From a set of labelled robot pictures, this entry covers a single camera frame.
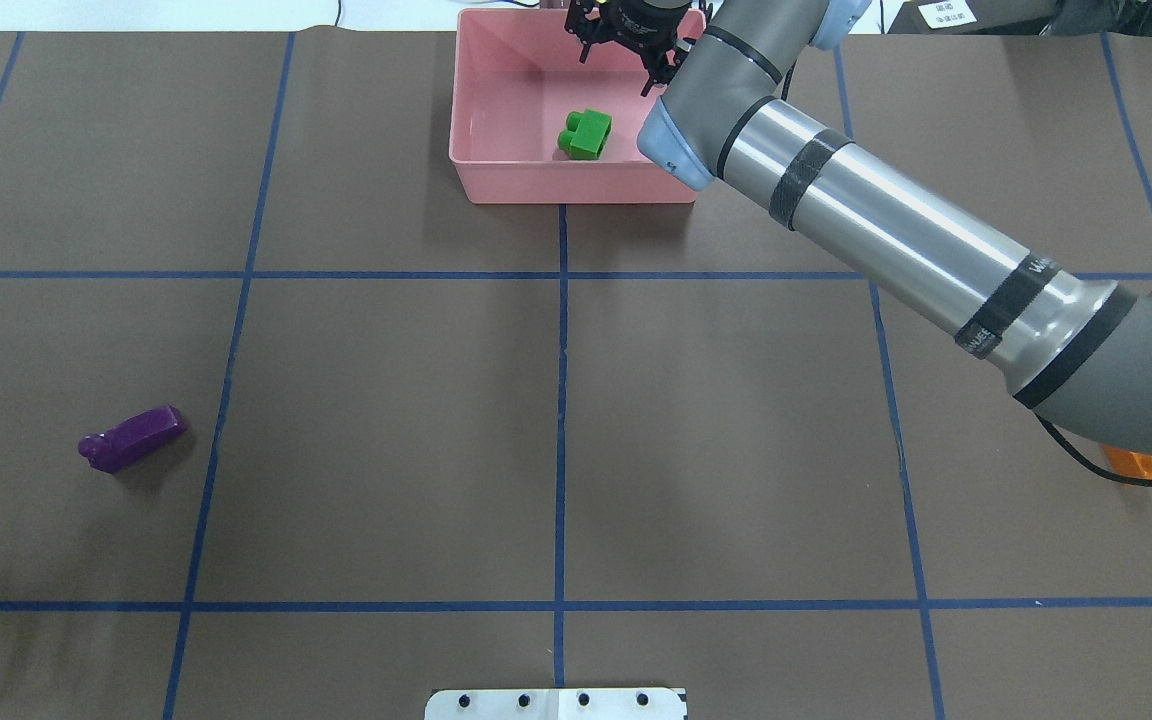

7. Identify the green block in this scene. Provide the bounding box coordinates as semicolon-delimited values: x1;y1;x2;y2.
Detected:
556;108;613;161

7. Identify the orange block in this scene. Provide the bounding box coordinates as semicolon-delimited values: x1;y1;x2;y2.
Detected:
1101;445;1152;482

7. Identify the pink plastic box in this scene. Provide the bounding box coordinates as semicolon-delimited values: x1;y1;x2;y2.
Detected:
448;6;698;205

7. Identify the purple block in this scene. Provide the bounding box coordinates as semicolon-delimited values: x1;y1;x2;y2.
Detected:
76;406;189;475

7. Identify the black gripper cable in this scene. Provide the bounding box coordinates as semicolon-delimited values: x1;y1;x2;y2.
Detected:
1034;412;1152;488

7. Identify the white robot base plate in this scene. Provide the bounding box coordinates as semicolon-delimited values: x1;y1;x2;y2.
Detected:
424;687;689;719

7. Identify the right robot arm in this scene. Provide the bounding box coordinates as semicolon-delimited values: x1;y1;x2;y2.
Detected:
564;1;1152;455

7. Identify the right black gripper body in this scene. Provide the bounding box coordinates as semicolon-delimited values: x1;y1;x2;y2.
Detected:
564;1;698;96

